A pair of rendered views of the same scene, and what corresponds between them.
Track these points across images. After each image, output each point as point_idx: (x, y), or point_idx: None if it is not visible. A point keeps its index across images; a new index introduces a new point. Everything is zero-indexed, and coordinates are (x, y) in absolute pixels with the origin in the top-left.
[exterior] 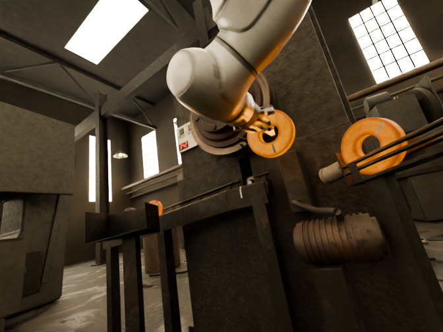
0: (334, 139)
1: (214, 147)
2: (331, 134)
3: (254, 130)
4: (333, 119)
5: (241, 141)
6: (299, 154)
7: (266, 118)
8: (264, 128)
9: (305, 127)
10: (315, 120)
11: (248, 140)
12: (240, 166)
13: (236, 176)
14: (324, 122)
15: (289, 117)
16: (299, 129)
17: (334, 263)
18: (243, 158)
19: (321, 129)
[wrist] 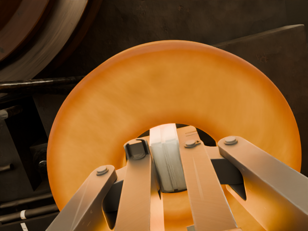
0: (264, 71)
1: None
2: (261, 57)
3: (109, 205)
4: (255, 6)
5: (2, 69)
6: None
7: (167, 96)
8: (168, 178)
9: (188, 17)
10: (214, 2)
11: (62, 201)
12: (10, 122)
13: (1, 151)
14: (233, 11)
15: (291, 111)
16: (173, 20)
17: None
18: (15, 99)
19: (225, 29)
